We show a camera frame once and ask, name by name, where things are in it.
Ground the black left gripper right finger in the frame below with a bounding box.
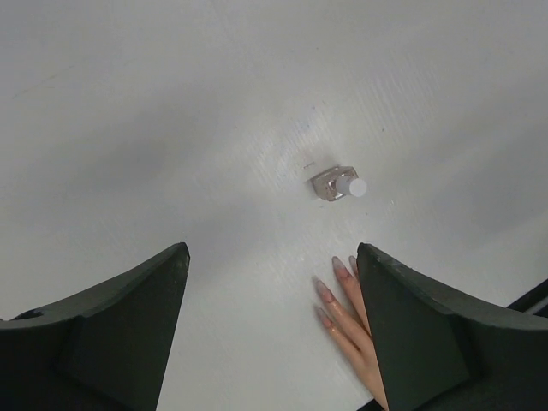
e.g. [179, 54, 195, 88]
[357, 243, 547, 410]

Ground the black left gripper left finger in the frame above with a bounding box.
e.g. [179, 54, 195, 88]
[1, 242, 190, 410]

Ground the clear glitter nail polish bottle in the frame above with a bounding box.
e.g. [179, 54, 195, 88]
[311, 165, 360, 202]

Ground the mannequin hand with long nails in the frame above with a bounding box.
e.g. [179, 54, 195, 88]
[313, 256, 389, 410]

